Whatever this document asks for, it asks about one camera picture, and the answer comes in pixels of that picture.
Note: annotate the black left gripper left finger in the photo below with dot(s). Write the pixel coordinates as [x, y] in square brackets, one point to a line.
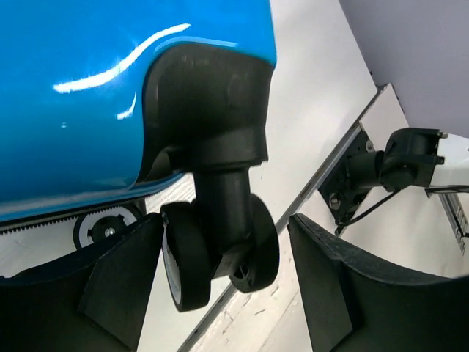
[94, 299]

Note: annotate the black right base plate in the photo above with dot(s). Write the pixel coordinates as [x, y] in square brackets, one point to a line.
[350, 180]

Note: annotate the blue kids suitcase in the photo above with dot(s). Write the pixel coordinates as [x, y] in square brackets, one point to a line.
[107, 102]

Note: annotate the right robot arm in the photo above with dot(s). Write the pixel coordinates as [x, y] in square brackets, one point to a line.
[412, 157]

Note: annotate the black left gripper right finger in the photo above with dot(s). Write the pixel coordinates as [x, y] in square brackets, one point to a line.
[356, 301]

